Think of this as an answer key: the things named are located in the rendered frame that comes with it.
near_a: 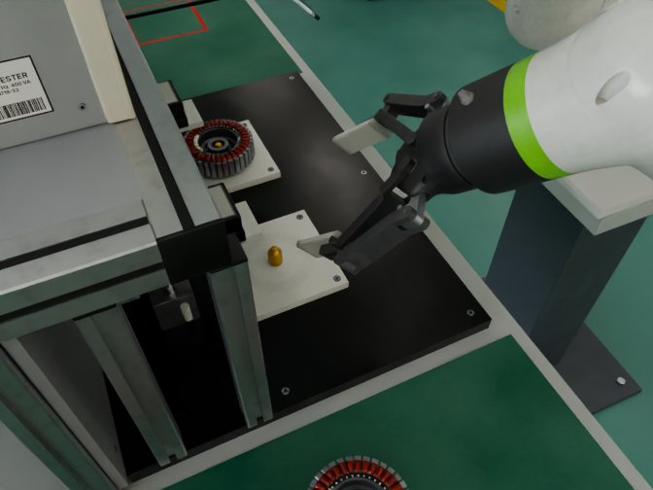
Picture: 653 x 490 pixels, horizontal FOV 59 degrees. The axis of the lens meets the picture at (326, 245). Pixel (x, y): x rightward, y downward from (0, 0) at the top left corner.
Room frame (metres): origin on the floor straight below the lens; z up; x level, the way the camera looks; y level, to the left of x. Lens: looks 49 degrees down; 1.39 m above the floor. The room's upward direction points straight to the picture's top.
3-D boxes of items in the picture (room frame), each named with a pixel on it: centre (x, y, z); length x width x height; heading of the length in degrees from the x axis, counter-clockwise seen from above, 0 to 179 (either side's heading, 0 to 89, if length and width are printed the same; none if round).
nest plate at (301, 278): (0.50, 0.07, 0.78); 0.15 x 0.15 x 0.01; 25
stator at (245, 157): (0.72, 0.17, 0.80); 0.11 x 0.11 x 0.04
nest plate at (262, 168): (0.72, 0.17, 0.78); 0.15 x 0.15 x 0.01; 25
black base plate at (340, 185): (0.60, 0.13, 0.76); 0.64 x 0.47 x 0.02; 25
